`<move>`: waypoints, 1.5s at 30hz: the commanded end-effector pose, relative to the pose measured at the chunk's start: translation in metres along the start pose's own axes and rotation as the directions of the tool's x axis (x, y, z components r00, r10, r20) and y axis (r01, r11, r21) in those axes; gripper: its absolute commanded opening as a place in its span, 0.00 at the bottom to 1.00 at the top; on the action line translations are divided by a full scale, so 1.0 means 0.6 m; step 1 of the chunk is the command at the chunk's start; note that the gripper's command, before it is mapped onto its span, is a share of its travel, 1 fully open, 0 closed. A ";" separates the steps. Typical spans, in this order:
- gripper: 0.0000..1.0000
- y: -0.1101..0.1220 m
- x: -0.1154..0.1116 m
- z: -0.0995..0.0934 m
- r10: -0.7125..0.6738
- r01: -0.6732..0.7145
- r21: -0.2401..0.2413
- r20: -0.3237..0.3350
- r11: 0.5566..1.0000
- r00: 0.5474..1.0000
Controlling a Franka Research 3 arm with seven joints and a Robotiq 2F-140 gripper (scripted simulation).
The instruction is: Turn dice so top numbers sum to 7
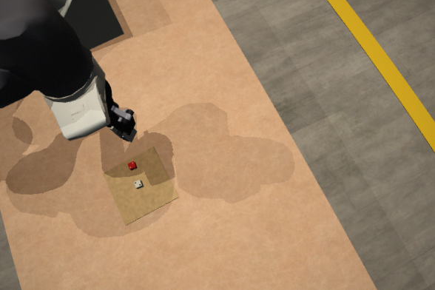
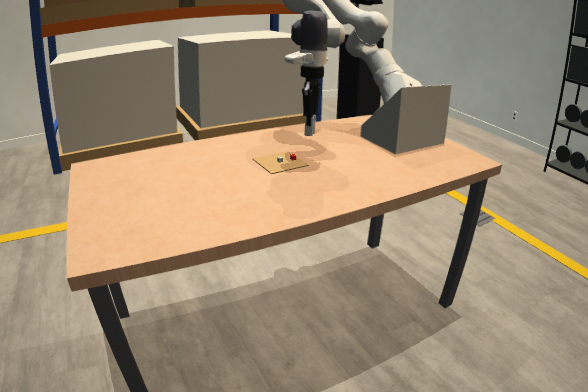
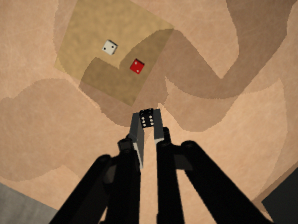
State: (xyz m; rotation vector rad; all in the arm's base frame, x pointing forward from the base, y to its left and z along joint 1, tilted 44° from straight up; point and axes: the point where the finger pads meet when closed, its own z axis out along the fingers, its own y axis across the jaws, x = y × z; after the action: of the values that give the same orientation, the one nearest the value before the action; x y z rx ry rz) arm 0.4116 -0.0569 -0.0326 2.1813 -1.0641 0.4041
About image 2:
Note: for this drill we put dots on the tan flat mat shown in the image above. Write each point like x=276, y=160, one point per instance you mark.
x=271, y=164

